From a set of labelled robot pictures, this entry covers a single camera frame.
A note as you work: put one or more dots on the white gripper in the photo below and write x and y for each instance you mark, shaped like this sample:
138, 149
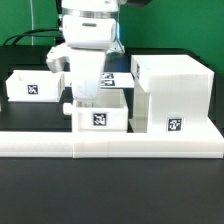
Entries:
86, 68

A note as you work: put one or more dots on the white drawer with knob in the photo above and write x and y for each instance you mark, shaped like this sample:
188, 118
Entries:
109, 113

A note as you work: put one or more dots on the white drawer cabinet box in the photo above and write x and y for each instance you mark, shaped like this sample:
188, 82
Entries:
171, 93

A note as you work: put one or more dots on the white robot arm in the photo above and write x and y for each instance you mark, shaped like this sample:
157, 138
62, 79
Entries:
90, 32

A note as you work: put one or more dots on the marker sheet on table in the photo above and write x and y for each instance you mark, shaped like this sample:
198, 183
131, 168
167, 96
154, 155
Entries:
120, 80

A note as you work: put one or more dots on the white L-shaped fence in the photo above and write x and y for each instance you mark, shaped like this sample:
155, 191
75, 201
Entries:
206, 142

